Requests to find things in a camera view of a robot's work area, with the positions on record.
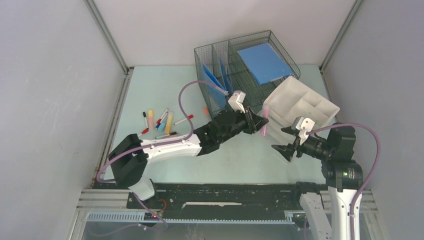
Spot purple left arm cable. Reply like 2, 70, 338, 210
86, 80, 229, 238

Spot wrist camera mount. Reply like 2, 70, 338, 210
291, 116, 315, 145
227, 90, 246, 114

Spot green wire mesh organizer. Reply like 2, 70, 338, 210
194, 30, 301, 117

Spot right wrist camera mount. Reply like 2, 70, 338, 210
291, 116, 315, 145

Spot white plastic drawer organizer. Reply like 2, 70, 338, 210
259, 76, 340, 145

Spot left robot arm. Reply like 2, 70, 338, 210
108, 107, 269, 208

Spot black cap whiteboard marker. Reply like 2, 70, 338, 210
142, 111, 149, 129

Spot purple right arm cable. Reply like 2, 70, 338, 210
304, 122, 382, 240

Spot red cap marker right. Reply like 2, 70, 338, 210
173, 114, 194, 126

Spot blue folder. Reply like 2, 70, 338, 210
201, 62, 226, 109
219, 58, 234, 95
237, 42, 294, 85

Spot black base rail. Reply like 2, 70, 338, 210
126, 182, 327, 222

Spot orange highlighter with yellow cap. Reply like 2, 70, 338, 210
147, 109, 155, 130

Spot black marker near pink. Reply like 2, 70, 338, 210
155, 131, 177, 140

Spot red cap marker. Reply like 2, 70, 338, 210
139, 128, 149, 135
173, 114, 194, 126

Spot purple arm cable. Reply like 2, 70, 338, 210
304, 122, 382, 240
86, 80, 229, 238

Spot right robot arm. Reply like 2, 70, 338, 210
272, 123, 364, 240

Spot red cap marker lower left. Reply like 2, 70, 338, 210
139, 128, 149, 135

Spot pink highlighter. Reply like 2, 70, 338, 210
165, 133, 180, 138
261, 105, 269, 137

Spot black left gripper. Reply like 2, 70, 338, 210
217, 105, 268, 144

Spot blue highlighter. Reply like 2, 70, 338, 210
157, 121, 166, 132

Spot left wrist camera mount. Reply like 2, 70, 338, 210
227, 90, 246, 114

